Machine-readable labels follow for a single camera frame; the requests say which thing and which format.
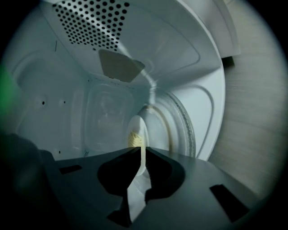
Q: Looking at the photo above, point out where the glass turntable plate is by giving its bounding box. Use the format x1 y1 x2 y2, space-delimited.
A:
155 88 197 159

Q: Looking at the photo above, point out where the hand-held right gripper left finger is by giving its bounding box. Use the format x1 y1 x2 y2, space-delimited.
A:
97 147 142 228

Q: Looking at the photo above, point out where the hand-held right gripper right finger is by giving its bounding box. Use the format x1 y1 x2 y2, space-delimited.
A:
144 147 185 203

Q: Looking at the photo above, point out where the white microwave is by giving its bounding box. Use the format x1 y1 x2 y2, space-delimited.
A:
8 0 242 223

